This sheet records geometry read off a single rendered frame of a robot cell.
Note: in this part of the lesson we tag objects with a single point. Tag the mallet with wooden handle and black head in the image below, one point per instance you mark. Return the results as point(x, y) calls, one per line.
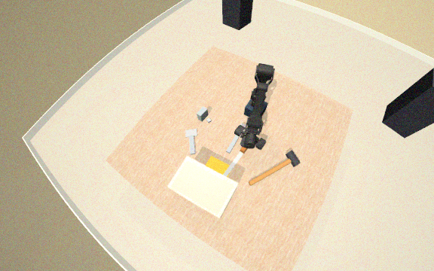
point(292, 158)

